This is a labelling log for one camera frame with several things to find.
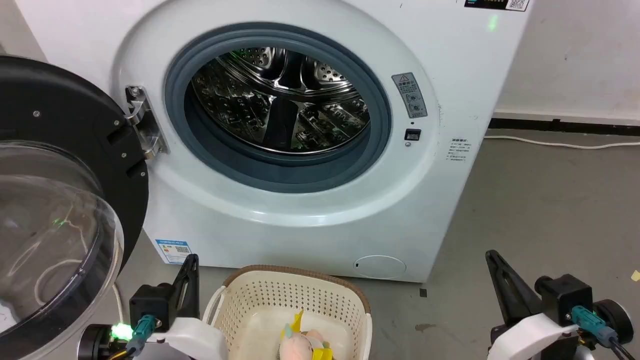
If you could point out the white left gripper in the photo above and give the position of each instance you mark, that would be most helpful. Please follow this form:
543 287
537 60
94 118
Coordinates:
192 337

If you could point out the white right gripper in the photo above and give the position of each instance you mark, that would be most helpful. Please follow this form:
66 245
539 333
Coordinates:
530 337

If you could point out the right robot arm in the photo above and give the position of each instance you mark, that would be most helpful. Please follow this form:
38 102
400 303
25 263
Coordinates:
614 320

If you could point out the left arm with green light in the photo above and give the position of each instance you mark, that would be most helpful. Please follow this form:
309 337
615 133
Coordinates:
102 340

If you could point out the white front-load washing machine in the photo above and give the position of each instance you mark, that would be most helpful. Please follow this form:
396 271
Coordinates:
310 240

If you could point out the blue energy label sticker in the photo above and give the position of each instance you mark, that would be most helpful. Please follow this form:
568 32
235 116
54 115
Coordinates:
173 251

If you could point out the cream perforated laundry basket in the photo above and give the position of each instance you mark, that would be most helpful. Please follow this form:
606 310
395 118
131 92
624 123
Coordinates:
260 305

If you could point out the yellow tape scrap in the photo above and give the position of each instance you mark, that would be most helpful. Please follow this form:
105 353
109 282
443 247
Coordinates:
635 275

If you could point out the grey rubber door gasket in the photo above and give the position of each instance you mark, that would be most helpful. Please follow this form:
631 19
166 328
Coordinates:
220 160

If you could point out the round white filter cover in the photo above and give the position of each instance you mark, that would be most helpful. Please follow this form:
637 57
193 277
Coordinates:
380 266

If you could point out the pink yellow plush toy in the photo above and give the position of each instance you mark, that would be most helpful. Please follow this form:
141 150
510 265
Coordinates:
322 354

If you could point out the clear domed door glass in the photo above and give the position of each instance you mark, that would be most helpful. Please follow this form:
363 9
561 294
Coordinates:
45 235

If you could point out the metal door hinge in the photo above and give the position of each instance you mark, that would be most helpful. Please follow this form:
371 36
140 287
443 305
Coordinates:
142 122

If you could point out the black baseboard strip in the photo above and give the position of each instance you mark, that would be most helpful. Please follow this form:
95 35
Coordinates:
565 125

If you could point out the black door latch socket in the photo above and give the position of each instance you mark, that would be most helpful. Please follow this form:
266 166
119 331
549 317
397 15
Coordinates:
412 134

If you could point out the stainless steel perforated drum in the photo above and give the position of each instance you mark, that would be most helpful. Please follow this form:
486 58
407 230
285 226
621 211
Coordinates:
280 100

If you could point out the grey warning sticker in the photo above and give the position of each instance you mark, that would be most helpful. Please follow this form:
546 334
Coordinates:
411 95

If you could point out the black round washer door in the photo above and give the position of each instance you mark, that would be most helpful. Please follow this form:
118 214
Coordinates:
60 110

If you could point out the black control panel strip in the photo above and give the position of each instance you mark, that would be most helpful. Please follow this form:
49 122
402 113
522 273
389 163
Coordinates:
492 4

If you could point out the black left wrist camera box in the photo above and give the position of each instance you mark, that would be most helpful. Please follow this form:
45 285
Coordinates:
150 302

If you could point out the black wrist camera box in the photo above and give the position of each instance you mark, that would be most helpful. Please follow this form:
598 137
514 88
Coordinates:
150 302
565 295

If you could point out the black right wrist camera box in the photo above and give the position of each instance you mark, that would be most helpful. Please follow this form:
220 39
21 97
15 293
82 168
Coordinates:
565 295

